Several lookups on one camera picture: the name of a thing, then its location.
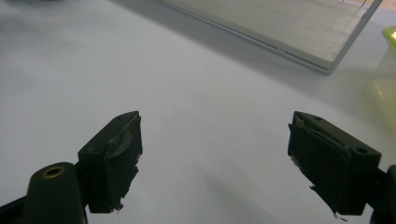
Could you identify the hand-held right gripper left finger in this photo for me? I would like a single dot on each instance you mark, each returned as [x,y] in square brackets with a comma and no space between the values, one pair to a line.
[106,174]

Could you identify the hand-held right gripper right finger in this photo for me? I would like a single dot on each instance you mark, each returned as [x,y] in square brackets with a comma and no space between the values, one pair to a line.
[330,168]

